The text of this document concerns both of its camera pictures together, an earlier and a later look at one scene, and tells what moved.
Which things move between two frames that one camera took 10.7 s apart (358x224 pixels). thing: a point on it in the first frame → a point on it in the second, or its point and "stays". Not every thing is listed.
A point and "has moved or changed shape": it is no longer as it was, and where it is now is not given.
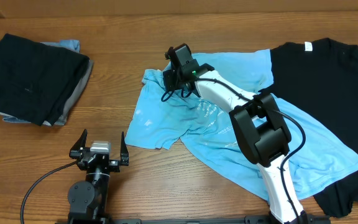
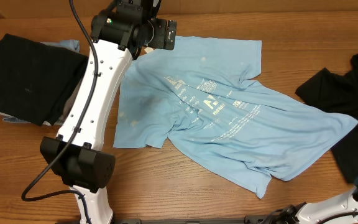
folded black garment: [31, 81] stays
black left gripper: [114, 165] → [158, 41]
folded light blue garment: [72, 45] stays
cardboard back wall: [7, 9] stays
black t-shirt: [333, 86] has moved or changed shape
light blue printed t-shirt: [209, 136] has moved or changed shape
